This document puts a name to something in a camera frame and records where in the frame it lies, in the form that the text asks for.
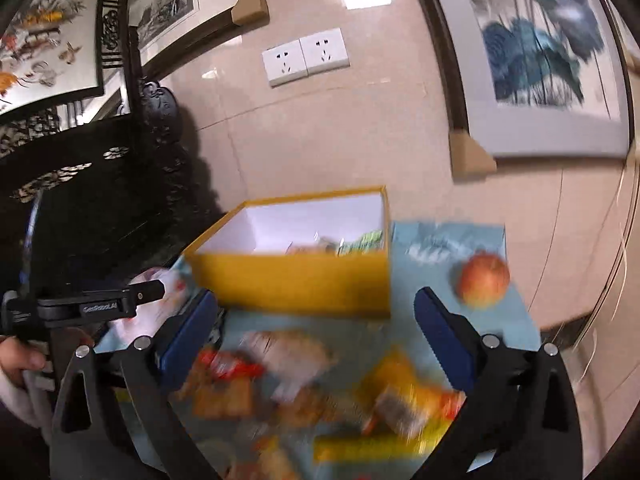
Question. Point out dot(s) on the white plastic bag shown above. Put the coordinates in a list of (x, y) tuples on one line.
[(132, 329)]

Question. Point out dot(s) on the yellow cake packet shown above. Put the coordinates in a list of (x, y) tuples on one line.
[(410, 402)]

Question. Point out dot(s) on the framed lotus painting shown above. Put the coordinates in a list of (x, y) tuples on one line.
[(540, 60)]

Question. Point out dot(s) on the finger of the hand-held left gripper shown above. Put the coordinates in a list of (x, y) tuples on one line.
[(145, 294)]

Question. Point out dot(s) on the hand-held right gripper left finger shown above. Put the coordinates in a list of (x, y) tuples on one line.
[(190, 345)]

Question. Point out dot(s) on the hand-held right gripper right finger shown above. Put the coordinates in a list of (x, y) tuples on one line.
[(445, 340)]

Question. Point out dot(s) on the floral painted panel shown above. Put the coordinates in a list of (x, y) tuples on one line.
[(45, 45)]

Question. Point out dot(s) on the long yellow snack packet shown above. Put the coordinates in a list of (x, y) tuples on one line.
[(370, 448)]

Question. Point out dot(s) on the red apple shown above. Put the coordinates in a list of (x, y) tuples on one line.
[(482, 280)]

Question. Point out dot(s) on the person's left hand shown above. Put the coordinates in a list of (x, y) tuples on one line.
[(22, 360)]

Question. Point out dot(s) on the green and orange bread packet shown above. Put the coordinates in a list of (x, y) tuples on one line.
[(362, 243)]

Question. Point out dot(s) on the yellow cardboard box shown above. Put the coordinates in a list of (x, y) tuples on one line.
[(300, 280)]

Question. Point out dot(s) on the dark carved wooden furniture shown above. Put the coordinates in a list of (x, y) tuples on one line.
[(100, 210)]

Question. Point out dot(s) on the cartoon print snack packet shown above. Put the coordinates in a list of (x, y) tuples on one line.
[(295, 357)]

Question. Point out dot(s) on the clear small cookie packet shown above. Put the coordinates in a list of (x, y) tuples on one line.
[(307, 248)]

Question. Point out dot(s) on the framed bird painting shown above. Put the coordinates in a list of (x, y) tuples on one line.
[(165, 5)]

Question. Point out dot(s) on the light blue printed tablecloth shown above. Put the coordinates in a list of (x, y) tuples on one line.
[(350, 330)]

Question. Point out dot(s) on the orange snack packet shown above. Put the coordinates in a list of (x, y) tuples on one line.
[(222, 401)]

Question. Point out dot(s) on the white wall socket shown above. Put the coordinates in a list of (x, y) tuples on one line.
[(284, 64), (325, 51)]

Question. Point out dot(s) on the red and black snack packet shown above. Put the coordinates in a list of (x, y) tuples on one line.
[(227, 365)]

